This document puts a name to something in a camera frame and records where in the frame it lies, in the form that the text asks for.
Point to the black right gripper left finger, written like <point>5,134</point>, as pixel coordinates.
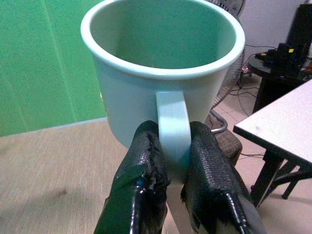
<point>140,170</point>

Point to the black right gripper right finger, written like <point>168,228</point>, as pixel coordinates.
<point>209,170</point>

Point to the light green mug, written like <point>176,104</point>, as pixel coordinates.
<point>158,73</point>

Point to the brown woven chair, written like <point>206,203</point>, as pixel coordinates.
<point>225,141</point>

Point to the white folding table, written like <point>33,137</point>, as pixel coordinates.
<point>280,129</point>

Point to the standing fan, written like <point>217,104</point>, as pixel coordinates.
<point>229,73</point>

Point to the round black side table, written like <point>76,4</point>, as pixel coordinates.
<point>273,83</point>

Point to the green backdrop screen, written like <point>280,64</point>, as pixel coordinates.
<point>46,63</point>

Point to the black electronic equipment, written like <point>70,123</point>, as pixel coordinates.
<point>290,51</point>

